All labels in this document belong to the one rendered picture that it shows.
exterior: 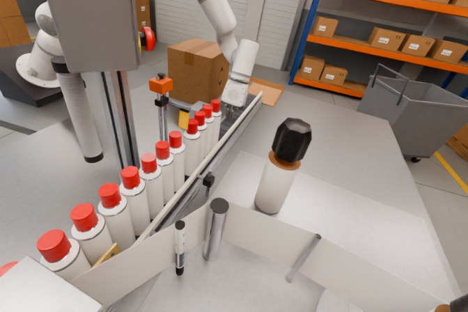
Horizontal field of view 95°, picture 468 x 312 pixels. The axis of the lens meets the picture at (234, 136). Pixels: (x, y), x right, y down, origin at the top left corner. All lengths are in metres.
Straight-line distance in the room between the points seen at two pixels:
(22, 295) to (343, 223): 0.71
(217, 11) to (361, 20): 4.36
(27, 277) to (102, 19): 0.31
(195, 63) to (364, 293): 1.02
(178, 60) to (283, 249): 0.95
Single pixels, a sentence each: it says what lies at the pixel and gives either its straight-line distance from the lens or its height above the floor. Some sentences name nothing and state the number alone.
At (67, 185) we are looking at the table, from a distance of 0.87.
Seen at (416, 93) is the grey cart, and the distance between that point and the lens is 3.44.
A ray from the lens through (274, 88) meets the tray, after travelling 1.65.
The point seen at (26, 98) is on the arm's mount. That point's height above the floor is 0.86.
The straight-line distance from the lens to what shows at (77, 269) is 0.48.
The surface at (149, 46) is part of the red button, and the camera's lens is 0.41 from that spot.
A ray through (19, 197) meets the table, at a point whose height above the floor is 0.83.
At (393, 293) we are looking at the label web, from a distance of 0.56.
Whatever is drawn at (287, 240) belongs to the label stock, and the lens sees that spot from 0.51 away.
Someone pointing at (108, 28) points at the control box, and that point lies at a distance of 0.38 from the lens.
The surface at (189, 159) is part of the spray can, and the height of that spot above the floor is 0.96.
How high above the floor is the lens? 1.43
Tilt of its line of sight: 35 degrees down
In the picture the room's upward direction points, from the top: 10 degrees clockwise
